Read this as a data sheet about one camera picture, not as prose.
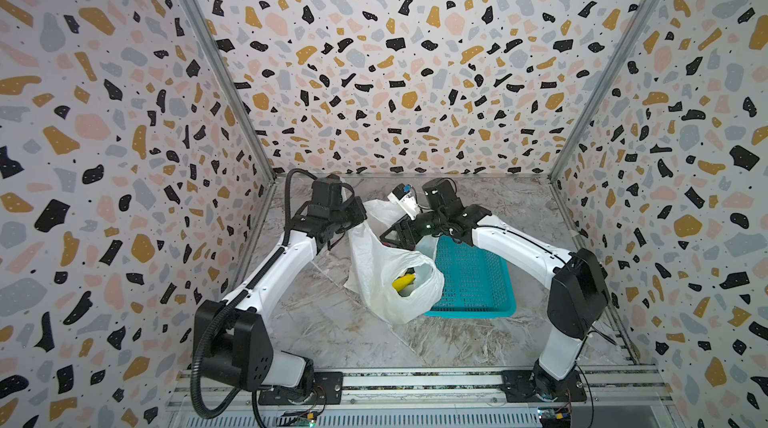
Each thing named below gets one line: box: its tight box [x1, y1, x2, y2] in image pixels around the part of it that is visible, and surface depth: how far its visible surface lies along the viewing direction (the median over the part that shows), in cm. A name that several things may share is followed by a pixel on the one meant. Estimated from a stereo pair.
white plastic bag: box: [344, 199, 444, 325], surface depth 79 cm
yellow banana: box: [392, 273, 415, 292], surface depth 86 cm
